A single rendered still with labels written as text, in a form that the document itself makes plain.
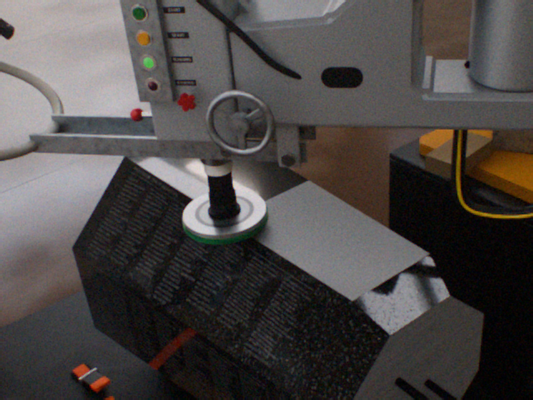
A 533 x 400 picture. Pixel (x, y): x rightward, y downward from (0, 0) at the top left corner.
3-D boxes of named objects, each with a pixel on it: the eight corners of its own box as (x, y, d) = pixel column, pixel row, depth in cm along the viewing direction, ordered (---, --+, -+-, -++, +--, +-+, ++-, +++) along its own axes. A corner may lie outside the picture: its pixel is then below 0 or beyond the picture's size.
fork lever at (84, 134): (319, 132, 165) (317, 112, 162) (304, 171, 149) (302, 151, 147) (63, 124, 182) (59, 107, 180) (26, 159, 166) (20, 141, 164)
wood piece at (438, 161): (462, 144, 211) (463, 130, 209) (492, 153, 205) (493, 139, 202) (424, 170, 200) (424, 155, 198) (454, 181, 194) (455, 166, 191)
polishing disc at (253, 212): (173, 206, 179) (172, 202, 178) (249, 185, 185) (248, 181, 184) (196, 248, 162) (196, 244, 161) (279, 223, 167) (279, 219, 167)
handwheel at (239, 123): (286, 138, 149) (281, 73, 141) (276, 160, 141) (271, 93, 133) (221, 137, 153) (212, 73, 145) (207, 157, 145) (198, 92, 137)
